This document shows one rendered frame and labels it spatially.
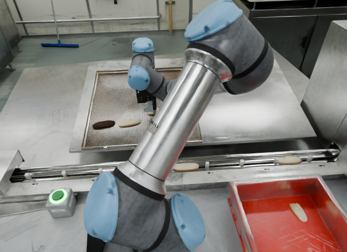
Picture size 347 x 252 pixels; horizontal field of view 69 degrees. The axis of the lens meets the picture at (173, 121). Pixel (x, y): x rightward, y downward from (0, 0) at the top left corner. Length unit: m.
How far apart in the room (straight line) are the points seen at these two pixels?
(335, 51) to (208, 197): 0.74
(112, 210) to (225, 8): 0.42
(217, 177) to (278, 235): 0.27
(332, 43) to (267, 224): 0.73
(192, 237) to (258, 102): 0.87
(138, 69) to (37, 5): 4.09
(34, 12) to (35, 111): 3.49
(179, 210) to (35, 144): 0.92
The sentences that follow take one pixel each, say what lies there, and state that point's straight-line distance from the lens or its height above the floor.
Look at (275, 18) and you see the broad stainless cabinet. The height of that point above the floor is 0.87.
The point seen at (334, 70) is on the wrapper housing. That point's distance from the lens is 1.18.
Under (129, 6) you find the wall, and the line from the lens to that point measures 4.54.
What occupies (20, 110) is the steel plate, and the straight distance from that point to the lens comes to 1.60.
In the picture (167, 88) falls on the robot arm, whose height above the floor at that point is 1.17.
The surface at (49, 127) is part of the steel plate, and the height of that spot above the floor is 0.82.
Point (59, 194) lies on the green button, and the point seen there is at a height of 0.91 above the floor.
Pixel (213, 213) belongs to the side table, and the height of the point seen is 0.82.
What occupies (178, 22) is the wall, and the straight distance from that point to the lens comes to 4.61.
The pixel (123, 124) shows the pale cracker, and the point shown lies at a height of 0.92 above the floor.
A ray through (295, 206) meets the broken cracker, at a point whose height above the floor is 0.83.
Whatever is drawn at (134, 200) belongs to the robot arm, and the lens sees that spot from 0.48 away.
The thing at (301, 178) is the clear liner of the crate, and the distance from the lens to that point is 1.00.
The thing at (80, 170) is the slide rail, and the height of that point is 0.85.
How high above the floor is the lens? 1.64
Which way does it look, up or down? 40 degrees down
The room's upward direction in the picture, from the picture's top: 1 degrees counter-clockwise
